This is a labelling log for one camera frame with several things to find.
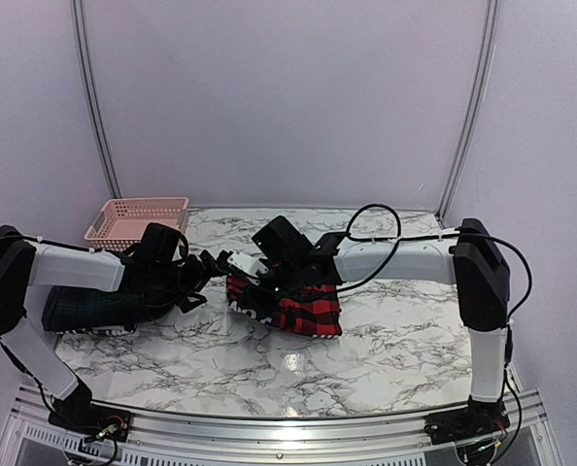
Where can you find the left aluminium corner post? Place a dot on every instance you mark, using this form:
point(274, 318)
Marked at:
point(92, 98)

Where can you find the folded striped garment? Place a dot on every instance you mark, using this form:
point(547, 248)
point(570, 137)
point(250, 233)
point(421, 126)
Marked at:
point(103, 331)

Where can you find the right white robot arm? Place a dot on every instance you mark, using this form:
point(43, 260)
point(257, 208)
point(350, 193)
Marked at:
point(467, 258)

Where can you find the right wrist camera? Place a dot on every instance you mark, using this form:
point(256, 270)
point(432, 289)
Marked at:
point(284, 251)

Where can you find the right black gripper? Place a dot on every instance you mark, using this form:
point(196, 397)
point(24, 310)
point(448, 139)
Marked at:
point(263, 307)

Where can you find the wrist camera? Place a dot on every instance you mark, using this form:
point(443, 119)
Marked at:
point(284, 251)
point(159, 244)

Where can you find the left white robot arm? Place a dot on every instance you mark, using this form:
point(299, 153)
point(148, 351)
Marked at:
point(46, 286)

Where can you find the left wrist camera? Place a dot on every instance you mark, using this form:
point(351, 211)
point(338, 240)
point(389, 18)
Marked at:
point(159, 244)

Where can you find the pink plastic laundry basket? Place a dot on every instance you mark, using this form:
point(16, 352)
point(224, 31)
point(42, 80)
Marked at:
point(122, 222)

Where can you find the red black plaid garment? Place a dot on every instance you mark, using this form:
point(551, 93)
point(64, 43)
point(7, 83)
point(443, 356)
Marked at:
point(317, 315)

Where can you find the right aluminium corner post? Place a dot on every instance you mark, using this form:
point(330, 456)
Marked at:
point(476, 98)

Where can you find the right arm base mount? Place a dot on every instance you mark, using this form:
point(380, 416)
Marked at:
point(483, 414)

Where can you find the aluminium front frame rail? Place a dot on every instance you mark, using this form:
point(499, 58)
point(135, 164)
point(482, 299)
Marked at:
point(165, 438)

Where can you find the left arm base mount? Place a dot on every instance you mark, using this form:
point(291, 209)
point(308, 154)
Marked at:
point(77, 412)

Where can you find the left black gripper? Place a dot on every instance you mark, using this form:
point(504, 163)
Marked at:
point(199, 277)

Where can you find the dark green plaid garment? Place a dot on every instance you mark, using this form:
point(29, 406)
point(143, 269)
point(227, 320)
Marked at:
point(70, 308)

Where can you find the aluminium corner post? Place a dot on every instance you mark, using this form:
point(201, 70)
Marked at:
point(476, 98)
point(92, 98)

